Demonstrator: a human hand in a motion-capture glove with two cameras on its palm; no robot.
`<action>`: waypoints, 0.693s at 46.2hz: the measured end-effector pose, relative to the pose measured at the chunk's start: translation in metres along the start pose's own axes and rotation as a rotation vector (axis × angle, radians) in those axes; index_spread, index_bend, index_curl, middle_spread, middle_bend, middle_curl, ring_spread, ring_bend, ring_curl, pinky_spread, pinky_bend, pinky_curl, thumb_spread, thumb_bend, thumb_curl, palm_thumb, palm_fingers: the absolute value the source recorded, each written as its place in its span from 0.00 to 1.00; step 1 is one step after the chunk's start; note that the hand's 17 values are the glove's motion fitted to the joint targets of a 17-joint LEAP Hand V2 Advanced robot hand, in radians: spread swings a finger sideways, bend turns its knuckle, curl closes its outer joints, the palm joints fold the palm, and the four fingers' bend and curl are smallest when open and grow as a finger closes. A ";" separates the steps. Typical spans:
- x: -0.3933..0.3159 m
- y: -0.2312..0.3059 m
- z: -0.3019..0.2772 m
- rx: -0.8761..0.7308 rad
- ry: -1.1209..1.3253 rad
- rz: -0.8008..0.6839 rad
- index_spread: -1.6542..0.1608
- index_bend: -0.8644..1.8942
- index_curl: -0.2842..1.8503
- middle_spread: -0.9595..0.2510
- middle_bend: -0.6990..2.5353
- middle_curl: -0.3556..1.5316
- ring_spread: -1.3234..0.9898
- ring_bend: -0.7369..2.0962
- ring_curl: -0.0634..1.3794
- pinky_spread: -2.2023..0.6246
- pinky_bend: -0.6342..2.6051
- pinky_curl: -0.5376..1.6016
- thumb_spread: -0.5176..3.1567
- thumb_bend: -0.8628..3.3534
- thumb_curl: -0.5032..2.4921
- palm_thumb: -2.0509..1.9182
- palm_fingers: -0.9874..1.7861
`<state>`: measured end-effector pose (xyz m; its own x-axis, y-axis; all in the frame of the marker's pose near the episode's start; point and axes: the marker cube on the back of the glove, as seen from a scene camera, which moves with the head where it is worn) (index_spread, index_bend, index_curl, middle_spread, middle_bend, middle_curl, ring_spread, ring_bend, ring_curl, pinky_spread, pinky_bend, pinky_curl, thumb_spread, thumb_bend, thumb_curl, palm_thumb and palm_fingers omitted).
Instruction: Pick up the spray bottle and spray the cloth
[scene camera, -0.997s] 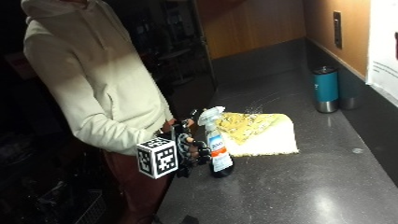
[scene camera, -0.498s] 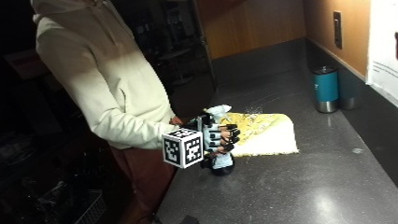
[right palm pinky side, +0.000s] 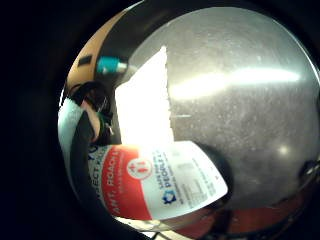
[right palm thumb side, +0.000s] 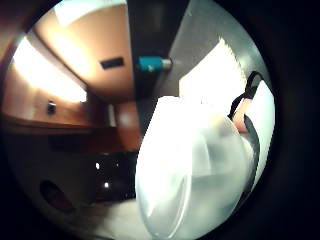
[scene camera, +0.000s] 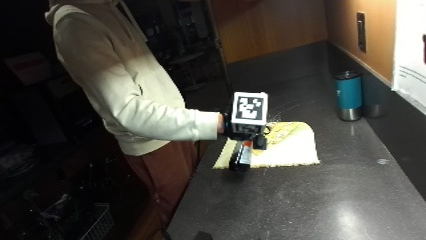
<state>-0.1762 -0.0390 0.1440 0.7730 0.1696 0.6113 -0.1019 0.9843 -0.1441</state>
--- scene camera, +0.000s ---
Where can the white marker cube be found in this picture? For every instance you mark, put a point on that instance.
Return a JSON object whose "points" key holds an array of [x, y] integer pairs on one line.
{"points": [[249, 109]]}

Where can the the person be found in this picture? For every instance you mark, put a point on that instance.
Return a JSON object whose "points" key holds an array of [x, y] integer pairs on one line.
{"points": [[115, 86]]}

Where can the black wall outlet plate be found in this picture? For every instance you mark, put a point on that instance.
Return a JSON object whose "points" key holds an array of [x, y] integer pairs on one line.
{"points": [[361, 31]]}

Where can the teal steel tumbler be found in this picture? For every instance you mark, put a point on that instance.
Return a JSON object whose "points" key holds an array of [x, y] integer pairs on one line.
{"points": [[349, 95]]}

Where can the yellow cloth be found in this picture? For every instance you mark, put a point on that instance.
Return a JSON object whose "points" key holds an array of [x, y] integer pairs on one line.
{"points": [[291, 146]]}

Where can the white paper sheet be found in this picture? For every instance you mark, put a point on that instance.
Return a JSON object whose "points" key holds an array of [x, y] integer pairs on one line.
{"points": [[410, 46]]}

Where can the dark bottle with red label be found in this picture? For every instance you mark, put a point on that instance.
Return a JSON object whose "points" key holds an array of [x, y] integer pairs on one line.
{"points": [[243, 156]]}

